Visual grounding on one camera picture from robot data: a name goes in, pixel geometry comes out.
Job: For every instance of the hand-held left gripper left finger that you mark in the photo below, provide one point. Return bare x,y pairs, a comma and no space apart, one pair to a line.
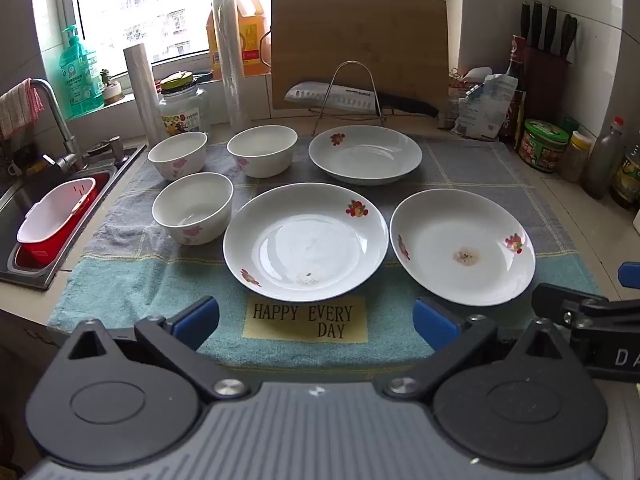
195,320

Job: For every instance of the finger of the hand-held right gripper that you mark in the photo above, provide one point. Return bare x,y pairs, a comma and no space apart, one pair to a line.
550,305
631,275

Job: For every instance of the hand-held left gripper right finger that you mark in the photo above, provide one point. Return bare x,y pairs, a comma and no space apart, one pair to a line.
435,322

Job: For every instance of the white plate red flowers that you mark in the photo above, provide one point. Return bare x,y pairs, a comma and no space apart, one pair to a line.
365,155
462,250
305,245

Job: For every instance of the white bowl pink flowers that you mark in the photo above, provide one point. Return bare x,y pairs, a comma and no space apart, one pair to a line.
175,152
192,210
262,152

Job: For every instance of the grey teal checked towel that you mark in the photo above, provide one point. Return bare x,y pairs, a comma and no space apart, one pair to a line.
150,280

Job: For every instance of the bottle green yellow label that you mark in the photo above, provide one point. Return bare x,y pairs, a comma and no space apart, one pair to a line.
627,180

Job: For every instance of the grey bottle red cap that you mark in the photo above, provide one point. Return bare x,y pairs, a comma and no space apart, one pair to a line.
602,160

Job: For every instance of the yellow lidded spice jar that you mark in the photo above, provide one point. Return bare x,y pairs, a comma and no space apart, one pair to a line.
575,157

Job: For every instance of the green lidded sauce jar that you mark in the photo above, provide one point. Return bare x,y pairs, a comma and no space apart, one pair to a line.
542,150

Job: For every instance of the red plastic basin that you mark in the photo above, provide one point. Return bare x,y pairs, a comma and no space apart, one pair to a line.
50,254

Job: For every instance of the small green capped jar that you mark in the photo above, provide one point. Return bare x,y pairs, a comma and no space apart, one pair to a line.
571,124

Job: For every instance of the white plastic colander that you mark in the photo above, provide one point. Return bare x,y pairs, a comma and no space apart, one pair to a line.
55,210

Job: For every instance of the metal sink knob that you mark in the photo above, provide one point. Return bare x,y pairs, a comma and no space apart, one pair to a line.
114,147

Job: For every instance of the white blue seasoning bag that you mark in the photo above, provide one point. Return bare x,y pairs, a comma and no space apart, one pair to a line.
482,110

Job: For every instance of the glass jar yellow green lid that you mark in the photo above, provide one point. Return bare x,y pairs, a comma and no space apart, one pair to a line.
185,110

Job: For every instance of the dark red knife block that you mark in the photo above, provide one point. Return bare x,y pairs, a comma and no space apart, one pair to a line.
545,80

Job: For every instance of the stainless steel sink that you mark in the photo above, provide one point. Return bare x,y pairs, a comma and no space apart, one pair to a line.
30,185

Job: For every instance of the short plastic wrap roll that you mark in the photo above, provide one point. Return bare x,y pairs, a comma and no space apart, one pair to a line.
145,95

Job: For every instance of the white red seasoning bag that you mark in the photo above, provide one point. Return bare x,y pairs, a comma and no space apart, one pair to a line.
461,91

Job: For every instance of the dark soy sauce bottle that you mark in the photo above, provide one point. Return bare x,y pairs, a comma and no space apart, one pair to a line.
515,65

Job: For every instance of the small potted plant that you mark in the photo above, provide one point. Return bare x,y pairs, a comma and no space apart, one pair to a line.
112,91

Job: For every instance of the dark blue round lid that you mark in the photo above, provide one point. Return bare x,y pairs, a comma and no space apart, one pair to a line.
204,76

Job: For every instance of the metal faucet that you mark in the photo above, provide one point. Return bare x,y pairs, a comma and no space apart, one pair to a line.
55,110

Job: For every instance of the tall plastic wrap roll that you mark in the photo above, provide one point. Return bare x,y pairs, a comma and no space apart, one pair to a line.
230,60

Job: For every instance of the green detergent pump bottle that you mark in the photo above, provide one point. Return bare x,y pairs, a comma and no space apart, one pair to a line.
80,75

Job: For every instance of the pink checked dish cloth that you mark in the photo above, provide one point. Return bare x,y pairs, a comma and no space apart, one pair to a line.
17,110

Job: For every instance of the orange cooking oil bottle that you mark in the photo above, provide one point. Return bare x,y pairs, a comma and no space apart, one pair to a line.
250,35

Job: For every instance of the bamboo cutting board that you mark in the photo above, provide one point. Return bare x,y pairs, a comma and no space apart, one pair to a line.
360,35

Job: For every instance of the kitchen window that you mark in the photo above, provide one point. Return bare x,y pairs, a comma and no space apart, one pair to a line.
150,10

